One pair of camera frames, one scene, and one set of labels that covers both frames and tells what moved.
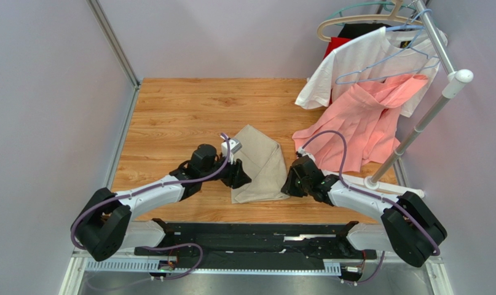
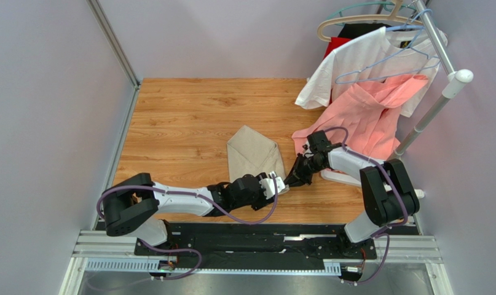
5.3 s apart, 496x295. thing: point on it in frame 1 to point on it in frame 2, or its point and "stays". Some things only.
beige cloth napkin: x=261 y=158 stays
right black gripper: x=294 y=179 to x=306 y=166
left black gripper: x=240 y=177 to x=263 y=200
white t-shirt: x=331 y=74 stays
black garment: x=352 y=31 stays
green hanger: x=389 y=7 stays
